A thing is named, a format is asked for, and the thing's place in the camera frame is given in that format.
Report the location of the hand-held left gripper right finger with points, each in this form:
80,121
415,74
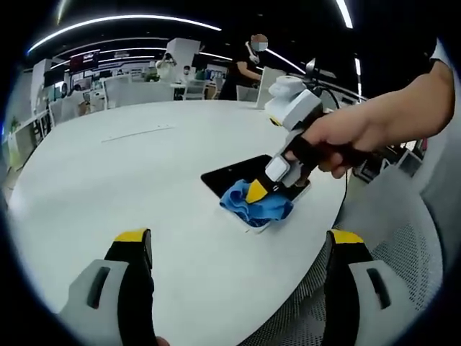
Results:
360,288

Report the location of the person's left hand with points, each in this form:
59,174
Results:
163,341

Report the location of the red wall screen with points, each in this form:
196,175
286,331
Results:
84,61

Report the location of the person's right hand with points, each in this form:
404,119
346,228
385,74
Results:
342,137

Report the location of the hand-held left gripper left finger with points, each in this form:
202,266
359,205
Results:
108,288

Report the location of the ceiling light strip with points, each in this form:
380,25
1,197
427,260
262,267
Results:
345,12
126,21

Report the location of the white mesh office chair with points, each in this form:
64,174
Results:
381,259

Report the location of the white low cabinet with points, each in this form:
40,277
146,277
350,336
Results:
27,140

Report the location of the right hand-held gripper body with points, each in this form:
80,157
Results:
299,104

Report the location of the blue cleaning cloth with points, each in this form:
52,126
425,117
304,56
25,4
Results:
266,210

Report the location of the grey desk divider panel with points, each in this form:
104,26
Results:
268,86

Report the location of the green potted plant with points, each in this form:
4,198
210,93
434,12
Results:
14,126

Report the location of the black tablet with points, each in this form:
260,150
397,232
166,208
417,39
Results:
237,171

